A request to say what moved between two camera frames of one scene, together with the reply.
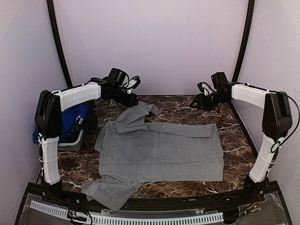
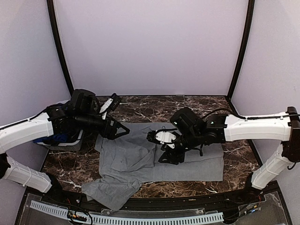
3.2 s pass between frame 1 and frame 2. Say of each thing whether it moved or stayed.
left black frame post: stayed
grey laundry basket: stayed
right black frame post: stayed
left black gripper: moved
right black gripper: moved
